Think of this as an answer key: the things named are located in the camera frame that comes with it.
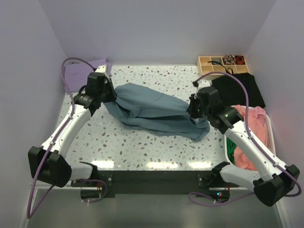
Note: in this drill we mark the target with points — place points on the wooden compartment tray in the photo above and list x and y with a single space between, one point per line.
208 64

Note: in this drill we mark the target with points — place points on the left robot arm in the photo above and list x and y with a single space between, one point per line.
48 162

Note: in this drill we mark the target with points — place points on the orange black scrunchie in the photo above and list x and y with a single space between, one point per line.
239 60

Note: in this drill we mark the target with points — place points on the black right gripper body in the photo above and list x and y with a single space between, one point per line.
195 110

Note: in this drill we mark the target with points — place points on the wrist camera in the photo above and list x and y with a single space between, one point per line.
104 69
201 84

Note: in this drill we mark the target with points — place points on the white perforated laundry basket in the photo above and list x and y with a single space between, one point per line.
270 140

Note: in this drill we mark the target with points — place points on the folded purple t-shirt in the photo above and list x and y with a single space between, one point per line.
76 72

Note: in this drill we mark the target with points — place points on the black folded garment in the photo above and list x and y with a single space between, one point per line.
232 93

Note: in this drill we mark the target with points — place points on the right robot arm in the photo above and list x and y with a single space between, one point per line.
273 178

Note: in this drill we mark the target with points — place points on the patterned fabric scrunchie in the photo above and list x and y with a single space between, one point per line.
229 60

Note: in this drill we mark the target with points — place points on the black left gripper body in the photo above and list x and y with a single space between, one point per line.
108 94

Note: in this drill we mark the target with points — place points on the pink t-shirt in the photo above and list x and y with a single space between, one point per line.
256 118

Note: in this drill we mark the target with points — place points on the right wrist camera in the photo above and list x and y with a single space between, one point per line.
201 84

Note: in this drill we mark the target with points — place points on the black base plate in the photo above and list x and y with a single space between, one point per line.
153 182

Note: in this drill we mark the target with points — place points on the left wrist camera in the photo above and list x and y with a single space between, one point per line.
104 69

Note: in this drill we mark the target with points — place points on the blue t-shirt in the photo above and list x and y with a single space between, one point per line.
141 108

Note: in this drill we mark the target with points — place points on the green garment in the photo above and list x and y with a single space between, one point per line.
231 146

